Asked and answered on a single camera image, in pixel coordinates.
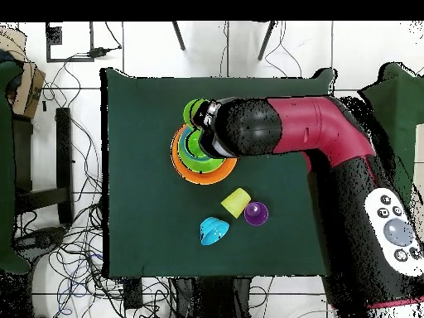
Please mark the large orange plastic bowl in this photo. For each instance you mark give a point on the large orange plastic bowl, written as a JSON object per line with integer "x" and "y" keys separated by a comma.
{"x": 205, "y": 178}

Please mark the green plastic bowl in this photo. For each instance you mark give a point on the green plastic bowl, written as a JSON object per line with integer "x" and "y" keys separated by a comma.
{"x": 205, "y": 165}

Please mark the green plastic cup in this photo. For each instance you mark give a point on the green plastic cup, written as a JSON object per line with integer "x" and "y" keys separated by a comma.
{"x": 189, "y": 111}
{"x": 193, "y": 145}

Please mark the yellow plastic cup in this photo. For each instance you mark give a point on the yellow plastic cup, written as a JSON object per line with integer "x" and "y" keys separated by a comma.
{"x": 236, "y": 202}

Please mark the ribbed cyan plastic bowl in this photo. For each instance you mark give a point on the ribbed cyan plastic bowl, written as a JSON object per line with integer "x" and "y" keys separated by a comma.
{"x": 213, "y": 230}

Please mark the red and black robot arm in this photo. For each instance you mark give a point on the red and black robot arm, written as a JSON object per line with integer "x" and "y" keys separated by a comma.
{"x": 314, "y": 126}

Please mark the purple plastic cup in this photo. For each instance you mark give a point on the purple plastic cup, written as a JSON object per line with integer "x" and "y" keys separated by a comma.
{"x": 256, "y": 214}

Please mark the dark green table cloth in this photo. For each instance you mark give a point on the dark green table cloth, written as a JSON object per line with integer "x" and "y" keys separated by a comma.
{"x": 149, "y": 99}

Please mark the black power strip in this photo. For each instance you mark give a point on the black power strip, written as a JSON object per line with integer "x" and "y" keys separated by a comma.
{"x": 132, "y": 293}

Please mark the black tripod leg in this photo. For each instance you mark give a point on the black tripod leg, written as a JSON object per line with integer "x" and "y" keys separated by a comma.
{"x": 266, "y": 39}
{"x": 179, "y": 35}

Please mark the black power adapter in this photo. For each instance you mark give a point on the black power adapter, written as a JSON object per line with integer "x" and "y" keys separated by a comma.
{"x": 99, "y": 51}

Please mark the black stand base with knob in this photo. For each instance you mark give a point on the black stand base with knob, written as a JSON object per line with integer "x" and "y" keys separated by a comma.
{"x": 39, "y": 240}

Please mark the green-clothed side table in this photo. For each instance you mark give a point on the green-clothed side table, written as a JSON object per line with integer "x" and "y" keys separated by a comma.
{"x": 6, "y": 165}
{"x": 400, "y": 109}

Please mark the brown cardboard box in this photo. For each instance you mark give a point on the brown cardboard box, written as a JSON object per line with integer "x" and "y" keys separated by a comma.
{"x": 26, "y": 89}

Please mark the white boxes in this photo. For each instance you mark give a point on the white boxes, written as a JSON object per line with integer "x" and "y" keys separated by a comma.
{"x": 420, "y": 155}

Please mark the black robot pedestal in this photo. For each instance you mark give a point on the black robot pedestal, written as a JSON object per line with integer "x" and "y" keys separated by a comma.
{"x": 212, "y": 298}

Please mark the black bench frame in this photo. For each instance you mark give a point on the black bench frame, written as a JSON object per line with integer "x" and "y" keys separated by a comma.
{"x": 63, "y": 165}

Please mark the black square floor frame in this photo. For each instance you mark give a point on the black square floor frame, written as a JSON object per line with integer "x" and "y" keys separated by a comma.
{"x": 53, "y": 36}

